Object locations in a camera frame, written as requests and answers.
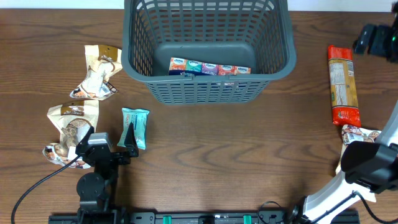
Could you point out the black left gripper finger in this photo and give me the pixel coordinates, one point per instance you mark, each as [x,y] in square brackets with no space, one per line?
[130,141]
[85,139]

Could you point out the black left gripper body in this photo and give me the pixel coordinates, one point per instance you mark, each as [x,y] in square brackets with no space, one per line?
[119,160]

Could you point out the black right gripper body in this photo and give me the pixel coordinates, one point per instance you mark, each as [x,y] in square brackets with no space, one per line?
[382,43]

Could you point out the spaghetti packet orange ends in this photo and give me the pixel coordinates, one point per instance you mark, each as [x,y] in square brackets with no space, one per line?
[344,99]

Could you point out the tissue multipack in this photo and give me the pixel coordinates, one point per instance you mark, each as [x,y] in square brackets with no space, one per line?
[192,68]

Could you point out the beige snack pouch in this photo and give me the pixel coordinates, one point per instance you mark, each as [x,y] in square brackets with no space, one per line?
[102,62]
[349,134]
[73,120]

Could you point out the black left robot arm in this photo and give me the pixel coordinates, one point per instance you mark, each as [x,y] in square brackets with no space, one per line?
[97,189]

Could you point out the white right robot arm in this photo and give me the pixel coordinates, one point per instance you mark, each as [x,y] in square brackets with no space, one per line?
[368,164]

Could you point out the teal snack packet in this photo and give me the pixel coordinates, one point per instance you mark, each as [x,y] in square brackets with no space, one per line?
[137,117]

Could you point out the grey plastic basket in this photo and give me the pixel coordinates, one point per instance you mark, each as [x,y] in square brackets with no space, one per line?
[256,34]

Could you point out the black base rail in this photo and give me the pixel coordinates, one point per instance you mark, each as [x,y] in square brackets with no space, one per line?
[270,216]

